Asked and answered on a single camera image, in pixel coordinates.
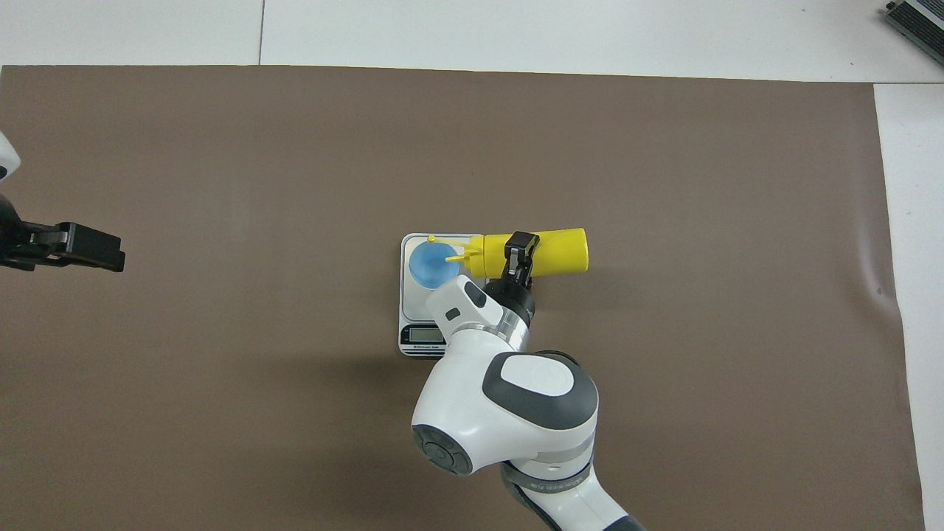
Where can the brown table mat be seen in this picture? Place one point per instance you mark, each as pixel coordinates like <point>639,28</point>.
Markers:
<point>221,147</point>

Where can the grey metal device box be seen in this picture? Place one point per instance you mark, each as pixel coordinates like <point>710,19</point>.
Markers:
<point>918,22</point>

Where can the light blue plastic cup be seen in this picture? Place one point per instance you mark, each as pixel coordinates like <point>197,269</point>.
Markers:
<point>428,269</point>

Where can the yellow squeeze bottle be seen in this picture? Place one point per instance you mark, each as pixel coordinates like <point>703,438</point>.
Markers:
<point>560,252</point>

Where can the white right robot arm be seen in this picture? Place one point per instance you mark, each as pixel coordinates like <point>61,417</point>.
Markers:
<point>509,413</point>

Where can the silver digital kitchen scale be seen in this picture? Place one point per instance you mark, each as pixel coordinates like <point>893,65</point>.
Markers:
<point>413,310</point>

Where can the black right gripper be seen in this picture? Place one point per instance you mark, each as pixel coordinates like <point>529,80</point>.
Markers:
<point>516,299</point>

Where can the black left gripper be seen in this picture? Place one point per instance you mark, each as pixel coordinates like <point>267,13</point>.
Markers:
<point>22,240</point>

